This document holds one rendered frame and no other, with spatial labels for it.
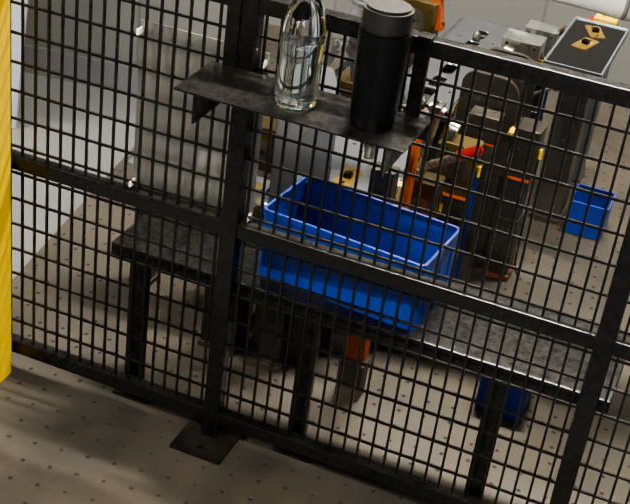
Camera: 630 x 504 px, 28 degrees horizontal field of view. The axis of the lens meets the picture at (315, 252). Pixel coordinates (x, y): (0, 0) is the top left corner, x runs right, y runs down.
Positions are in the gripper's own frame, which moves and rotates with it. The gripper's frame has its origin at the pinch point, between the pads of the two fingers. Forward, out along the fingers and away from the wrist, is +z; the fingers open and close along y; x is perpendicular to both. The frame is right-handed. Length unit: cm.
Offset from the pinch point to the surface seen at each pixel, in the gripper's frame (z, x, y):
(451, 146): 7.1, -14.6, -17.2
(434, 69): 14, -71, 3
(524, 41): 3, -76, -17
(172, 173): -7, 55, 14
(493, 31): 14, -109, -2
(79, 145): 114, -155, 157
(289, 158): -1.1, 26.8, 3.5
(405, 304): 5, 53, -29
